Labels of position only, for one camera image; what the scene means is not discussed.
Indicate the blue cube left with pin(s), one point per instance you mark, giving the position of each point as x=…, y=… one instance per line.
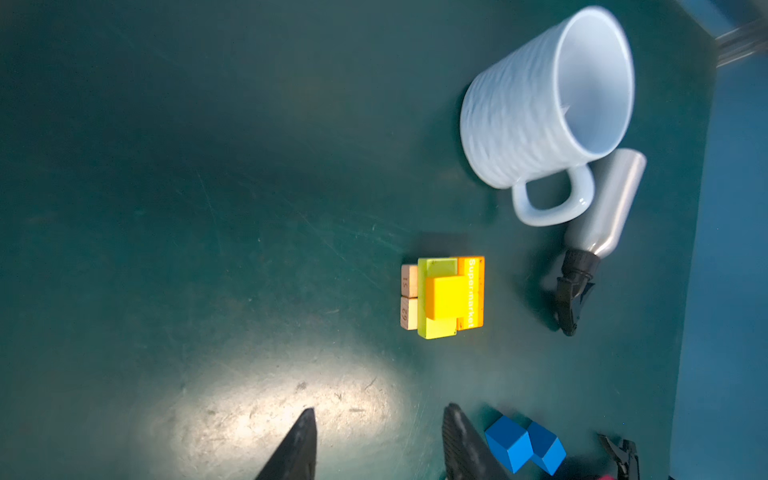
x=509, y=443

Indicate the blue cube right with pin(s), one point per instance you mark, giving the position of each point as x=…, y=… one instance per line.
x=548, y=451

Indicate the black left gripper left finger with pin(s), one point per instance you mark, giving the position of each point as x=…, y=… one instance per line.
x=296, y=456

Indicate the red spray bottle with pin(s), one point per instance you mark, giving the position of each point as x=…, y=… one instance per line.
x=625, y=457

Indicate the light blue ceramic mug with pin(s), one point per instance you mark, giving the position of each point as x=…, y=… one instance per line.
x=532, y=122

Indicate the blue cube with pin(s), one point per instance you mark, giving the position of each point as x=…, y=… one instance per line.
x=548, y=451
x=509, y=443

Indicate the silver spray bottle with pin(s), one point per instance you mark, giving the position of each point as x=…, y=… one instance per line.
x=594, y=235

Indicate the orange yellow block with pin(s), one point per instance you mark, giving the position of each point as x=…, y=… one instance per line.
x=473, y=268

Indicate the small orange cube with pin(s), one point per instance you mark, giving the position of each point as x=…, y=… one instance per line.
x=446, y=297

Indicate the lime green block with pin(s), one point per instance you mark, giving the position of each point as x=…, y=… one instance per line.
x=434, y=267

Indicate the aluminium right corner post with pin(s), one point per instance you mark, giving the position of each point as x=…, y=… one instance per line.
x=742, y=42

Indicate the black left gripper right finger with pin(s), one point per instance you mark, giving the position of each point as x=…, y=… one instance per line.
x=466, y=455

